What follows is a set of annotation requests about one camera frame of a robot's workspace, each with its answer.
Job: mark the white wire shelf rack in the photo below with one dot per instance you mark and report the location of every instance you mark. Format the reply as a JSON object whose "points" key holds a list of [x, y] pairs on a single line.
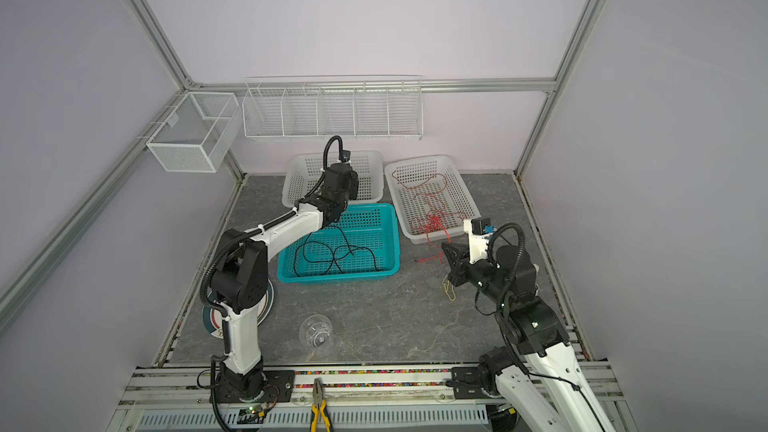
{"points": [[363, 106]]}

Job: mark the white plastic basket right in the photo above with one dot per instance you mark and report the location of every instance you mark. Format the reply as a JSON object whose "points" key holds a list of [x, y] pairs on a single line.
{"points": [[430, 197]]}

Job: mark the clear plastic cup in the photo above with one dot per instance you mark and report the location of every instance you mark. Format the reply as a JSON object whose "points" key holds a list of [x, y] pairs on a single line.
{"points": [[316, 332]]}

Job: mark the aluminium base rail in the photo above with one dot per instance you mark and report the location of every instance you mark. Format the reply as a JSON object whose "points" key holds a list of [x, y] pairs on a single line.
{"points": [[364, 397]]}

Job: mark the white mesh wall box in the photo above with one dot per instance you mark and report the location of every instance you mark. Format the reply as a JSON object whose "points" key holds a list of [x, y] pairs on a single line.
{"points": [[197, 133]]}

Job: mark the round tape plate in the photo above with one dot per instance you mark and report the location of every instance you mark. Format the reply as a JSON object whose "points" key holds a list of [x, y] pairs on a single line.
{"points": [[212, 319]]}

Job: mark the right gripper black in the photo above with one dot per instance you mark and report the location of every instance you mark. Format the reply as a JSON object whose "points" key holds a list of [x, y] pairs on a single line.
{"points": [[459, 251]]}

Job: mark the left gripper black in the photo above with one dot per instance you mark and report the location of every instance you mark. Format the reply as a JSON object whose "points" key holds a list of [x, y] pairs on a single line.
{"points": [[355, 187]]}

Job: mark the teal plastic basket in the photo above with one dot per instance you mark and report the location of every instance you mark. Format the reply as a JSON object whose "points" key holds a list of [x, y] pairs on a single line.
{"points": [[363, 245]]}

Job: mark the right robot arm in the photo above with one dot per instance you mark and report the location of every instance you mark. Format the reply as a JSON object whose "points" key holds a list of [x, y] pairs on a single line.
{"points": [[536, 371]]}

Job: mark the white plastic basket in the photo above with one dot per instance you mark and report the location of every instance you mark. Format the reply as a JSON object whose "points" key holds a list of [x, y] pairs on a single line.
{"points": [[430, 197], [305, 170]]}

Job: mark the yellow handled pliers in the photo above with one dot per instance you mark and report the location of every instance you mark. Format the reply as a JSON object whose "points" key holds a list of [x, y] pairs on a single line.
{"points": [[319, 415]]}

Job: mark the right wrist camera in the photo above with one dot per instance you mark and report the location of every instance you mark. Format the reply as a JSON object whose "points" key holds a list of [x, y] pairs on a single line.
{"points": [[479, 231]]}

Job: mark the white plastic basket left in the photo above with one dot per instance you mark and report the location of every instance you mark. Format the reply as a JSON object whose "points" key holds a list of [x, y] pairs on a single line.
{"points": [[305, 170]]}

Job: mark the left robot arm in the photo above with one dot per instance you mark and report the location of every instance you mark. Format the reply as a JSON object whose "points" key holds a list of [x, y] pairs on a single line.
{"points": [[237, 279]]}

